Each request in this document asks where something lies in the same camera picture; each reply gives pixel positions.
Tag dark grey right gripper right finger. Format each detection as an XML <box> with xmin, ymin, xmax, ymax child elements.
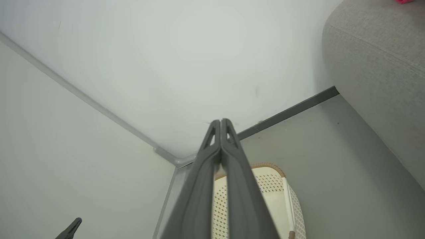
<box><xmin>221</xmin><ymin>118</ymin><xmax>280</xmax><ymax>239</ymax></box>

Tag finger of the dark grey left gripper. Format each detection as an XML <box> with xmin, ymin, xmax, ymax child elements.
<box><xmin>55</xmin><ymin>217</ymin><xmax>83</xmax><ymax>239</ymax></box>

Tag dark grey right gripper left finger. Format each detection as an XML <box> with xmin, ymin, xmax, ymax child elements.
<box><xmin>160</xmin><ymin>119</ymin><xmax>222</xmax><ymax>239</ymax></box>

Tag cream perforated laundry basket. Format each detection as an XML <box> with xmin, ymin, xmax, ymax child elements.
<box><xmin>211</xmin><ymin>163</ymin><xmax>306</xmax><ymax>239</ymax></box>

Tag grey fabric sofa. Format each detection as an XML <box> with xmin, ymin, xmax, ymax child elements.
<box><xmin>322</xmin><ymin>0</ymin><xmax>425</xmax><ymax>191</ymax></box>

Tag dark grey wall baseboard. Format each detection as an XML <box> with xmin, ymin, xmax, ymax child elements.
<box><xmin>237</xmin><ymin>86</ymin><xmax>340</xmax><ymax>140</ymax></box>

